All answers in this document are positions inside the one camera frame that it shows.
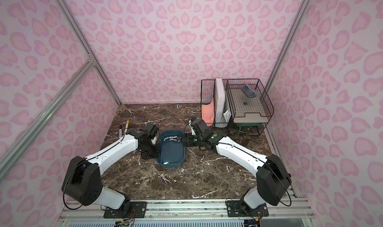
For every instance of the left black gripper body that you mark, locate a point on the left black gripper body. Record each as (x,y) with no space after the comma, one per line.
(150,149)

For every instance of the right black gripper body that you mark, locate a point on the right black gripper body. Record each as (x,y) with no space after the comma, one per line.
(191,140)

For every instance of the teal plastic storage box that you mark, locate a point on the teal plastic storage box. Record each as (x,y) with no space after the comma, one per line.
(172,150)

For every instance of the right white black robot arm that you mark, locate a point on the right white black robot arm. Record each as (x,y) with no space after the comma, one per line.
(272,178)

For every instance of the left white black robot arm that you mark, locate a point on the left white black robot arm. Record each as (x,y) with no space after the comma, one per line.
(82,181)

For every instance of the yellow marker pen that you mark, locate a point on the yellow marker pen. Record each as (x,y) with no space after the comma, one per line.
(126,126)

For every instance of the pink folder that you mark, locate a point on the pink folder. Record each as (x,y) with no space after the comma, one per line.
(207,113)

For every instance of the green item under tray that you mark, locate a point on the green item under tray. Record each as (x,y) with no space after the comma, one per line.
(254,129)

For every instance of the white binder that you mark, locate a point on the white binder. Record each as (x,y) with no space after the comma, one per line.
(222,109)

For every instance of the beige paper tray sheet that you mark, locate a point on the beige paper tray sheet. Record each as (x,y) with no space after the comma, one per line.
(254,112)

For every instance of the grey stapler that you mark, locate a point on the grey stapler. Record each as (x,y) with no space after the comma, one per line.
(249,91)

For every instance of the black wire desk organizer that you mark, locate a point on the black wire desk organizer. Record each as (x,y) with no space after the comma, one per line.
(207,93)

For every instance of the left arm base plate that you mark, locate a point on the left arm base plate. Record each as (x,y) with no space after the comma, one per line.
(127,210)

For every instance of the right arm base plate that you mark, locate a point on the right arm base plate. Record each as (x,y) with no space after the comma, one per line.
(238,208)

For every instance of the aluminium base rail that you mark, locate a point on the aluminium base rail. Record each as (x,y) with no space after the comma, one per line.
(191,213)

